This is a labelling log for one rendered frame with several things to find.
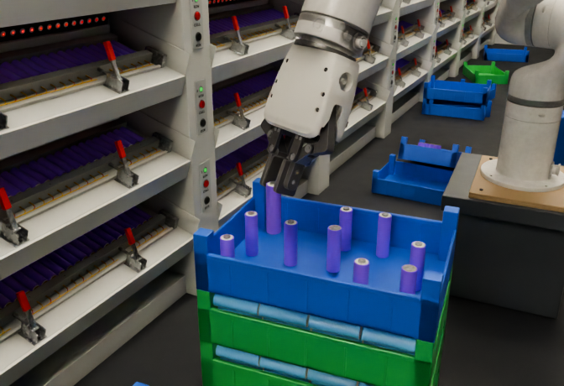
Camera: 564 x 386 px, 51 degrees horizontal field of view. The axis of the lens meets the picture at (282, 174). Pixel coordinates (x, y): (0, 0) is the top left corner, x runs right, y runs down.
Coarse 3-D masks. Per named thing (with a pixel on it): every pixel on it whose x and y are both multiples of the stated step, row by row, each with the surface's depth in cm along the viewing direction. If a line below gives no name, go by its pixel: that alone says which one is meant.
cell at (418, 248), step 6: (414, 246) 72; (420, 246) 72; (414, 252) 72; (420, 252) 72; (414, 258) 72; (420, 258) 72; (414, 264) 73; (420, 264) 72; (420, 270) 73; (420, 276) 73; (420, 282) 74; (420, 288) 74
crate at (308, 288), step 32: (256, 192) 88; (224, 224) 80; (320, 224) 88; (352, 224) 86; (416, 224) 82; (448, 224) 79; (224, 256) 72; (256, 256) 82; (320, 256) 82; (352, 256) 82; (448, 256) 72; (224, 288) 73; (256, 288) 71; (288, 288) 70; (320, 288) 68; (352, 288) 66; (384, 288) 75; (352, 320) 68; (384, 320) 66; (416, 320) 65
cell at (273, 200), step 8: (272, 184) 69; (272, 192) 69; (272, 200) 69; (280, 200) 70; (272, 208) 70; (280, 208) 70; (272, 216) 70; (280, 216) 71; (272, 224) 70; (280, 224) 71; (272, 232) 71
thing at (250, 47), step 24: (216, 0) 158; (240, 0) 169; (264, 0) 180; (288, 0) 183; (216, 24) 152; (240, 24) 158; (264, 24) 163; (288, 24) 165; (216, 48) 129; (240, 48) 144; (264, 48) 153; (288, 48) 164; (216, 72) 134; (240, 72) 145
